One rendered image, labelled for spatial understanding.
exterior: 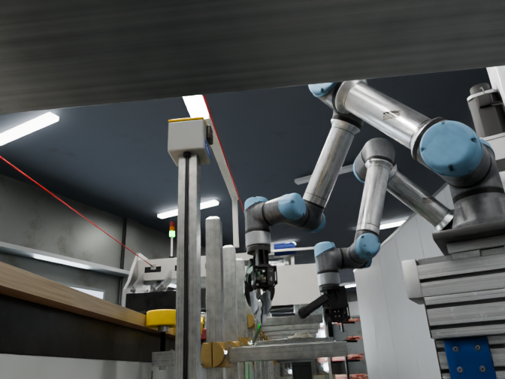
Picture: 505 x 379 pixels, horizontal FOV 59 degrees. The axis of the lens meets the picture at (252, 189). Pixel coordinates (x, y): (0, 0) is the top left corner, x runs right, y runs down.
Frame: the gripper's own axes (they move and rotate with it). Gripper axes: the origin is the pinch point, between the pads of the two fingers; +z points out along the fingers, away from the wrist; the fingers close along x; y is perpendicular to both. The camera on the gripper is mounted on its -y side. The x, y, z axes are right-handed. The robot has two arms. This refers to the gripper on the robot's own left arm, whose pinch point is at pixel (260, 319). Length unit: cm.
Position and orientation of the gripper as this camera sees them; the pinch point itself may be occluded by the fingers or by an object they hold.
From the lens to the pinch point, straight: 130.5
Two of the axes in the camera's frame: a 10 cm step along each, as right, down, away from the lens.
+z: 0.5, 9.2, -3.8
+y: 2.5, -3.8, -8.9
